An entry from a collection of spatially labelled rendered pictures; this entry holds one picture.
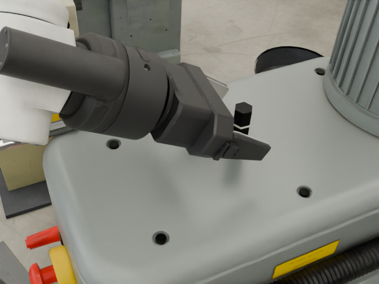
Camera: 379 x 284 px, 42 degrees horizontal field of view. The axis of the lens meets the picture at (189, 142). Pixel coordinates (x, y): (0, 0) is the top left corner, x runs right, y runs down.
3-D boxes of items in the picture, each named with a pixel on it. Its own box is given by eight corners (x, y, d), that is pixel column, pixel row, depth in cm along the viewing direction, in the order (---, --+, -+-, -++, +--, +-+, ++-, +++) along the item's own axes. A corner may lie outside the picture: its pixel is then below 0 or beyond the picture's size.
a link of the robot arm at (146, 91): (160, 109, 60) (68, 88, 52) (201, 44, 55) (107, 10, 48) (201, 185, 52) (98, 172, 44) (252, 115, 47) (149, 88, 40)
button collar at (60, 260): (65, 305, 61) (57, 280, 57) (52, 266, 65) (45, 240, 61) (80, 299, 62) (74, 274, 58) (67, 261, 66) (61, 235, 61)
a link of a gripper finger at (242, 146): (254, 160, 55) (212, 152, 51) (271, 138, 53) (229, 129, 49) (261, 170, 54) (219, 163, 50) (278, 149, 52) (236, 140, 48)
